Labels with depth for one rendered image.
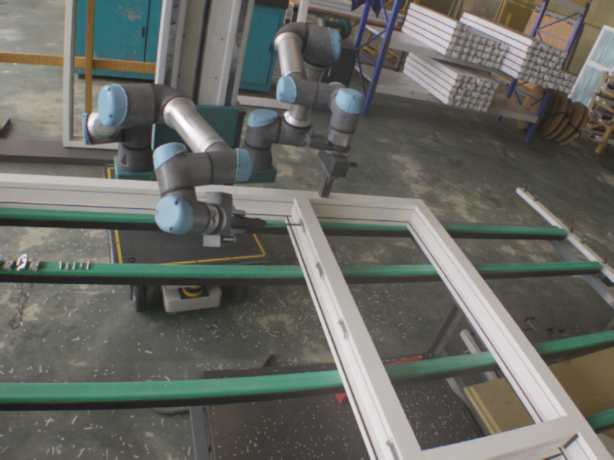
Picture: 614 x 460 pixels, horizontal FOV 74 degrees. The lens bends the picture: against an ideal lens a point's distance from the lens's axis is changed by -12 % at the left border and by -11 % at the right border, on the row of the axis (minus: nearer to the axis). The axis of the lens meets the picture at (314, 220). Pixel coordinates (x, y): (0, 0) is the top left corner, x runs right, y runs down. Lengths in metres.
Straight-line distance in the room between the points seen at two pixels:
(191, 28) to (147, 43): 2.97
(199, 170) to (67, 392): 0.51
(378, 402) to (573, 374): 0.99
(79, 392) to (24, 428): 1.02
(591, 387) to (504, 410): 0.41
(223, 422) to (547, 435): 0.73
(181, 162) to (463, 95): 4.65
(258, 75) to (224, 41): 3.09
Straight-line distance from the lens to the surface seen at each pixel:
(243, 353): 2.08
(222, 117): 1.92
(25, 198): 1.36
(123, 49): 4.85
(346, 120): 1.25
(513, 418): 1.44
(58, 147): 3.47
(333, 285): 1.06
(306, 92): 1.30
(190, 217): 0.93
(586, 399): 1.68
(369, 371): 0.91
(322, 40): 1.65
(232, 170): 1.02
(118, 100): 1.28
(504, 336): 1.19
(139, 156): 1.77
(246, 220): 1.19
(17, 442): 1.89
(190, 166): 0.98
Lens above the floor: 1.60
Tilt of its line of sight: 32 degrees down
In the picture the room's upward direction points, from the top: 16 degrees clockwise
